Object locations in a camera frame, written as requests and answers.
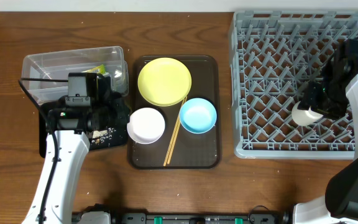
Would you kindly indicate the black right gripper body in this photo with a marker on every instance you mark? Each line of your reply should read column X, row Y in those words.
column 330, row 101

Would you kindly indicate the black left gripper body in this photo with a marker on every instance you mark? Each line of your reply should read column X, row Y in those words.
column 117, row 109

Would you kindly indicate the pile of rice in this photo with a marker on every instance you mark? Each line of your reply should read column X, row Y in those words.
column 104, row 136

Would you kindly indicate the small white cup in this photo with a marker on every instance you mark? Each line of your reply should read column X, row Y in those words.
column 304, row 117

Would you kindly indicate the green snack wrapper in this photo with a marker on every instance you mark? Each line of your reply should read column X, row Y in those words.
column 99, row 69

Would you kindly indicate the white tissue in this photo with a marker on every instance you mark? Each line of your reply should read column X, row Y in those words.
column 118, row 74

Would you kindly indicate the white bowl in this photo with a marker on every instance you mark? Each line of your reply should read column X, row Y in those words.
column 146, row 126

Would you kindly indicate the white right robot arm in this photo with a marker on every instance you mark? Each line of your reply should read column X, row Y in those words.
column 340, row 202

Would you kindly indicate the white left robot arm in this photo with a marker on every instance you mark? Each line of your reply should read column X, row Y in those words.
column 67, row 144

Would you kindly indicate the black waste tray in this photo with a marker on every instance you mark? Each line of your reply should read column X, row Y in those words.
column 121, row 118

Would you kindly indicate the clear plastic waste bin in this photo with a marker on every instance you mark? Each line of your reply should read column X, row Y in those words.
column 48, row 71

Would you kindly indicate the grey dishwasher rack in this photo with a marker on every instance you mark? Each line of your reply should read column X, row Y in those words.
column 273, row 56

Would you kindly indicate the yellow plate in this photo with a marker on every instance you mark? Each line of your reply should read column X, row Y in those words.
column 164, row 81

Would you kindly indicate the wooden chopstick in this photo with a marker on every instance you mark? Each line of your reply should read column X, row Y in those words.
column 176, row 137
column 173, row 133

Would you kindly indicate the dark brown serving tray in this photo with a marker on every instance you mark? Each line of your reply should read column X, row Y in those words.
column 191, row 151

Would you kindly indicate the light blue bowl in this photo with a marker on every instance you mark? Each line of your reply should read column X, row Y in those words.
column 198, row 115

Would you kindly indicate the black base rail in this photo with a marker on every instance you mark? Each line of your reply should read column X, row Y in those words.
column 258, row 215

